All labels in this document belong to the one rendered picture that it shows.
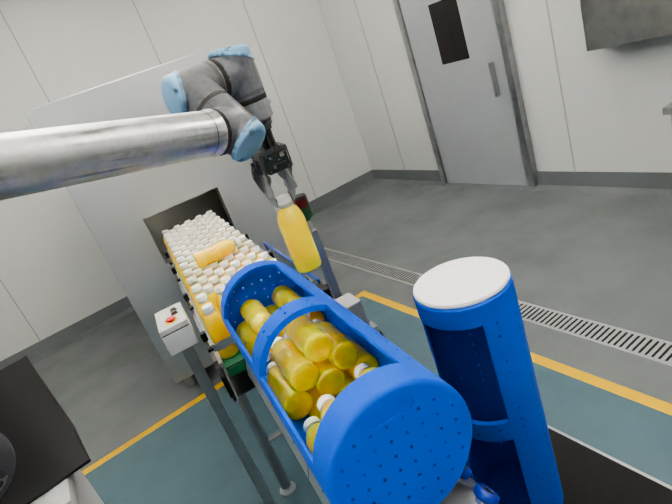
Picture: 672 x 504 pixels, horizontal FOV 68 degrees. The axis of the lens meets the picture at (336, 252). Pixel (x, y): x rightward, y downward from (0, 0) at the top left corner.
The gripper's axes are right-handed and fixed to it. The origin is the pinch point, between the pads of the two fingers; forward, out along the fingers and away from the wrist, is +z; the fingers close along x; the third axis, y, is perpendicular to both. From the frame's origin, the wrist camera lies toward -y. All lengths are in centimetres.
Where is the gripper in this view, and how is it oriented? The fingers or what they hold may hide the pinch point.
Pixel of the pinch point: (282, 198)
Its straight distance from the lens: 126.6
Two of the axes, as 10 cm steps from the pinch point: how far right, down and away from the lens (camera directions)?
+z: 3.0, 8.5, 4.3
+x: 8.5, -4.4, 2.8
